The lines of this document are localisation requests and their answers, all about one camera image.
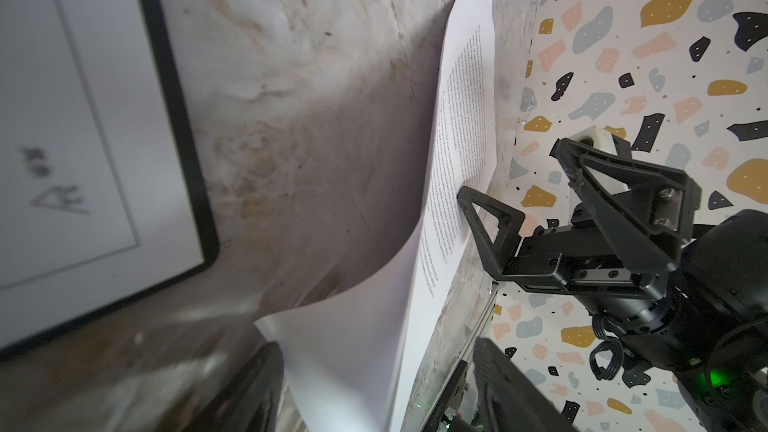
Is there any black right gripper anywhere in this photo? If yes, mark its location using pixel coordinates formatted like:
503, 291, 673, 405
515, 138, 767, 431

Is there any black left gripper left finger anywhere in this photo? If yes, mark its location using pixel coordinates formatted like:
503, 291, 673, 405
185, 342, 284, 432

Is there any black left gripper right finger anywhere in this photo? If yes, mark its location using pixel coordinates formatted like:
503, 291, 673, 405
472, 337, 576, 432

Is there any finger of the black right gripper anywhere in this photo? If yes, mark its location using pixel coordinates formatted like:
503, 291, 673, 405
457, 186, 570, 285

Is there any white text paper sheet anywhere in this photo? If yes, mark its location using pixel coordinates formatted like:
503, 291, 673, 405
257, 0, 497, 431

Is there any white drawing paper sheet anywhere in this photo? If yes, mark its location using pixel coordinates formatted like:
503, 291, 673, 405
0, 0, 206, 349

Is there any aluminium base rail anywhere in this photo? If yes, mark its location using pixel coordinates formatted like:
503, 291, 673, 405
402, 282, 498, 431

